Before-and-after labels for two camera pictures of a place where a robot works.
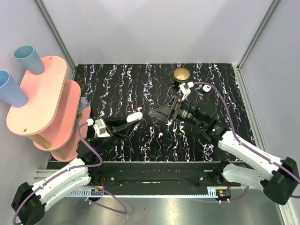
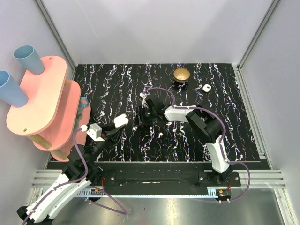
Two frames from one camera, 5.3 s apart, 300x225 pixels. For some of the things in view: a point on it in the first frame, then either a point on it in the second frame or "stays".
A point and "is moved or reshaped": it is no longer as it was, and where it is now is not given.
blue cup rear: (29, 59) stays
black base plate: (155, 174) stays
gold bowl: (181, 75) stays
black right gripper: (163, 112) -> (139, 118)
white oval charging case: (135, 116) is moved or reshaped
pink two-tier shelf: (53, 116) stays
